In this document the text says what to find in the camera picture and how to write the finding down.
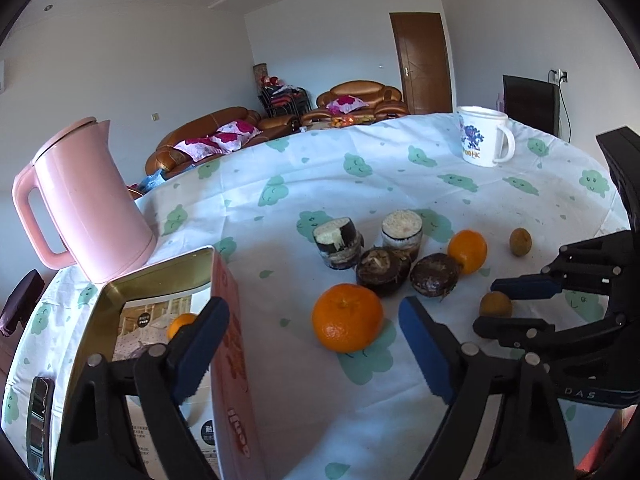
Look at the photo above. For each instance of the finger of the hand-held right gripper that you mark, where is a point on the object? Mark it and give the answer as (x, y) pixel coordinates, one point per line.
(510, 331)
(525, 287)

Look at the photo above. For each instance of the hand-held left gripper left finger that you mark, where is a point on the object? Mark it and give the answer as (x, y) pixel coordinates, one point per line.
(200, 345)

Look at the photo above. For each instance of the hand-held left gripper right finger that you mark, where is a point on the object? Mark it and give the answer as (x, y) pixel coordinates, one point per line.
(425, 350)

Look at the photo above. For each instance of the small orange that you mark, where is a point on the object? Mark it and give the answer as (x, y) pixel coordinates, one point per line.
(467, 251)
(180, 325)

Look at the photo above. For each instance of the pink metal tin box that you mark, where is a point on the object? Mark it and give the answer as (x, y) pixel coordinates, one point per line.
(232, 385)

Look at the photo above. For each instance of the dark brown water chestnut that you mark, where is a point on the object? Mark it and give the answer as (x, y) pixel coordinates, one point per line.
(435, 275)
(382, 272)

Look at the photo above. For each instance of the printed leaflet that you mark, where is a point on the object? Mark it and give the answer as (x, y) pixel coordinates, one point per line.
(145, 320)

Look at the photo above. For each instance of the large orange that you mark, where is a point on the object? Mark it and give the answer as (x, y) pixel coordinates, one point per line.
(347, 317)

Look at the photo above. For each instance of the red wooden furniture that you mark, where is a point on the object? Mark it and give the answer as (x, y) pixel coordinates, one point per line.
(615, 440)

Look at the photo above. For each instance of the white printed mug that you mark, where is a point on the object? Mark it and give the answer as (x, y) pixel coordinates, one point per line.
(482, 135)

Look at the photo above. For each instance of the blue clothes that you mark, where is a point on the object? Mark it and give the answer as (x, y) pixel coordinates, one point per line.
(152, 180)

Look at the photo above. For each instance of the black smartphone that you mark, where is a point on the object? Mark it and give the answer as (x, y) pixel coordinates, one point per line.
(40, 420)

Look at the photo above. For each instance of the pink electric kettle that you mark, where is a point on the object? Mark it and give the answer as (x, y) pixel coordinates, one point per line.
(85, 200)

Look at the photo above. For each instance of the black television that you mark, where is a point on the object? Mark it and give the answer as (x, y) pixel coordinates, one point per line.
(530, 102)

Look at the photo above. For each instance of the dark purple chair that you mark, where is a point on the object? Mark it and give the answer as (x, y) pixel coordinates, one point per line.
(20, 300)

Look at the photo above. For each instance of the white green cloud tablecloth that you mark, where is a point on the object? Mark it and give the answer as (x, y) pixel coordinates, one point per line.
(310, 185)

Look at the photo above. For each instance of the pink floral pillow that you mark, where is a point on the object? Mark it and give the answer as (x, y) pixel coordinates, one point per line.
(235, 135)
(346, 104)
(197, 149)

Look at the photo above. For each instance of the long brown leather sofa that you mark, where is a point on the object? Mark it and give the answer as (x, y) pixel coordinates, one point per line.
(190, 127)

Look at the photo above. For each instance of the cluttered wooden coffee table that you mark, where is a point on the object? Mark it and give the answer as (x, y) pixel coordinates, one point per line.
(345, 121)

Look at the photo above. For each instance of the brown wooden door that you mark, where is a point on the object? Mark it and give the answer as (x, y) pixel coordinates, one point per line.
(420, 60)

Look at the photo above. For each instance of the stacked dark chairs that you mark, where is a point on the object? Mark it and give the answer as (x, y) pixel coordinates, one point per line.
(282, 100)

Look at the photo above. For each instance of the brown leather armchair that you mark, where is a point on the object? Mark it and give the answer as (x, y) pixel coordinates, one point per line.
(360, 87)

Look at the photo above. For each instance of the red stuffed toys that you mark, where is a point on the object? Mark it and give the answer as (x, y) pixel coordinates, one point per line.
(270, 80)

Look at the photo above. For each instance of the tall patterned vase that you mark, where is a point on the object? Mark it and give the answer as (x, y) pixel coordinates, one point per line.
(260, 72)

